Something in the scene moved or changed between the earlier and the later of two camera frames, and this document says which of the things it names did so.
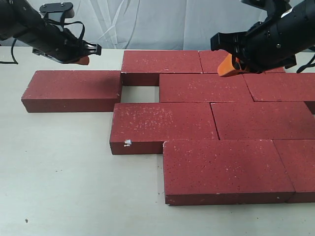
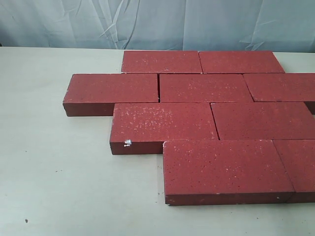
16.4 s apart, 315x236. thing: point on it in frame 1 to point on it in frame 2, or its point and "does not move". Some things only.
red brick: x=203 y=88 does not move
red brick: x=141 y=128 does not move
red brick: x=298 y=156 does not move
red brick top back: x=73 y=91 to x=89 y=95
